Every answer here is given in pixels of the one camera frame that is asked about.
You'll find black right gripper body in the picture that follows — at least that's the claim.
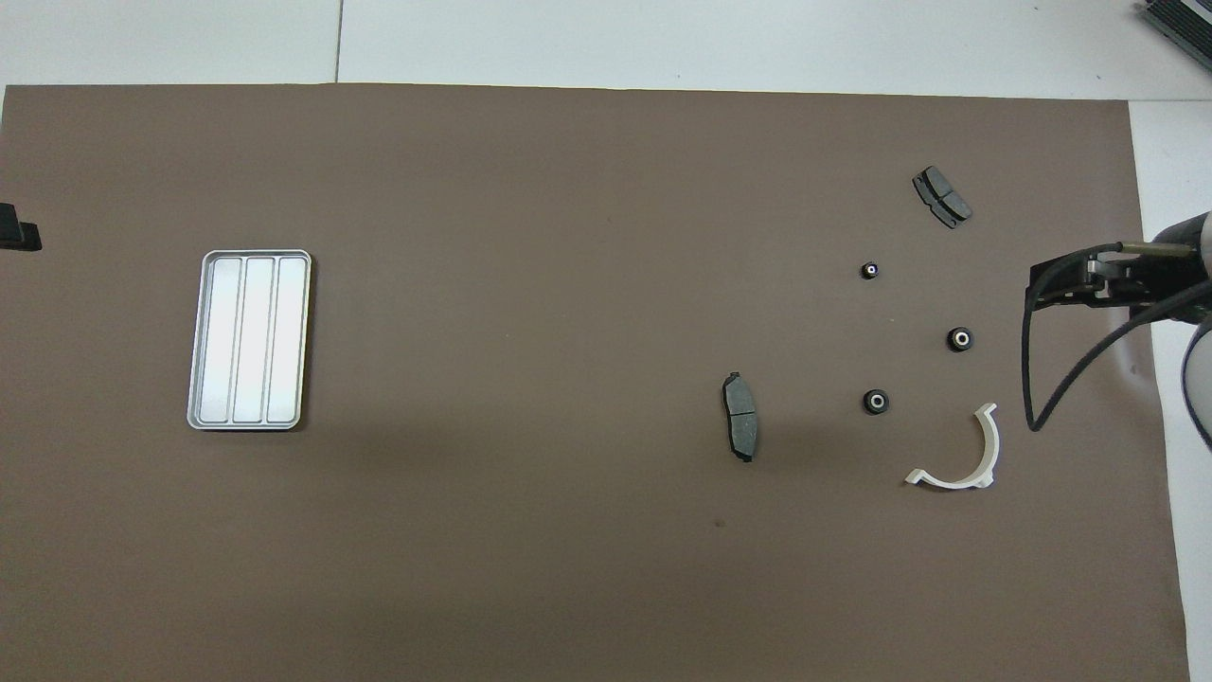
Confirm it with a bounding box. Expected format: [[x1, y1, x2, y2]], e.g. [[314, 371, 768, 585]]
[[1129, 254, 1212, 325]]

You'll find silver metal tray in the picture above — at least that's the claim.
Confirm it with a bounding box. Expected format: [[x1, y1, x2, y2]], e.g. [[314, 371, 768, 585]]
[[187, 249, 312, 432]]

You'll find short grey brake pad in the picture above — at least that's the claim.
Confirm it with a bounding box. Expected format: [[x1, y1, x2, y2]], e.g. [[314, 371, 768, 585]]
[[912, 166, 973, 230]]

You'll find grey ribbed device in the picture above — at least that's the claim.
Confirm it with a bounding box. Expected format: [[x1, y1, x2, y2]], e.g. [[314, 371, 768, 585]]
[[1139, 0, 1212, 60]]

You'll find long grey brake pad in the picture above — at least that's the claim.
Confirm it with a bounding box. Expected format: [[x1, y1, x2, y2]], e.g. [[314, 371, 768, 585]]
[[722, 371, 760, 464]]

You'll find brown table mat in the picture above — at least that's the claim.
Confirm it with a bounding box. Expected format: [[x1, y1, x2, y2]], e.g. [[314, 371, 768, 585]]
[[0, 83, 1192, 682]]

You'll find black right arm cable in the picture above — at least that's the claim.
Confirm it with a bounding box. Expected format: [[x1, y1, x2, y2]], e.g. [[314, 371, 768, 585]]
[[1021, 242, 1212, 434]]

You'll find white half-ring clamp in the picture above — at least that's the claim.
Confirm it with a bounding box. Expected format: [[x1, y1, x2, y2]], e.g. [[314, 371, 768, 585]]
[[905, 403, 1001, 492]]

